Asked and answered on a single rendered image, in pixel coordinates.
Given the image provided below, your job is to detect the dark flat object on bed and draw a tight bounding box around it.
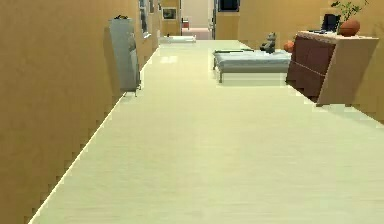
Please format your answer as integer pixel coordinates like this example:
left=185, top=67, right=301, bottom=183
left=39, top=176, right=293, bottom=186
left=213, top=48, right=255, bottom=54

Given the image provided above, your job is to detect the grey blue bed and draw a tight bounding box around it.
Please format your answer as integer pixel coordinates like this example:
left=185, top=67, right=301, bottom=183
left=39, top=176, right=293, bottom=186
left=212, top=48, right=293, bottom=84

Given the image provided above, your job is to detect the grey metal cabinet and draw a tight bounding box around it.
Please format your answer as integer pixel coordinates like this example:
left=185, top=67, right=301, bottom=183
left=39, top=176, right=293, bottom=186
left=108, top=17, right=142, bottom=98

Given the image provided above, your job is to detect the grey teddy bear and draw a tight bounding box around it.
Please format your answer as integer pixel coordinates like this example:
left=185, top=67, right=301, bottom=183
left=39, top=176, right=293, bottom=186
left=259, top=32, right=277, bottom=55

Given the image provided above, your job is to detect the dark window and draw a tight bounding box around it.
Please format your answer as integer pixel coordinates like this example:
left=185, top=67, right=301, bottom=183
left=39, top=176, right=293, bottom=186
left=218, top=0, right=241, bottom=13

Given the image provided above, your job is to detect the orange ball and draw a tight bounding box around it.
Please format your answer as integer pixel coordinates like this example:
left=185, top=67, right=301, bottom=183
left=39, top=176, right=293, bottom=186
left=283, top=40, right=296, bottom=54

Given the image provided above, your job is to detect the brown chest of drawers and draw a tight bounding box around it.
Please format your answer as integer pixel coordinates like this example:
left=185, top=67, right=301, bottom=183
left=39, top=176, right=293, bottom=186
left=285, top=30, right=380, bottom=108

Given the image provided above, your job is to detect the black laptop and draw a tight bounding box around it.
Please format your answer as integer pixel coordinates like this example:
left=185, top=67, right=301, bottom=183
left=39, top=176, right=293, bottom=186
left=308, top=13, right=342, bottom=35

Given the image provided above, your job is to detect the house plant in brown pot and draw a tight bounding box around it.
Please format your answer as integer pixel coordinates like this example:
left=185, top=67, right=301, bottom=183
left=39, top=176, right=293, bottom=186
left=330, top=0, right=370, bottom=38

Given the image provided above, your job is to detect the framed wall picture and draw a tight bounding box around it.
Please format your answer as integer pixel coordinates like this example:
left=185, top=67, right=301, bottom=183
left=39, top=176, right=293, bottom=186
left=162, top=7, right=178, bottom=21

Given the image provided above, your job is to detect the window with pale frame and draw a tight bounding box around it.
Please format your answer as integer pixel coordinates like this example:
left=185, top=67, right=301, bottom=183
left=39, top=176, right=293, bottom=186
left=138, top=0, right=152, bottom=39

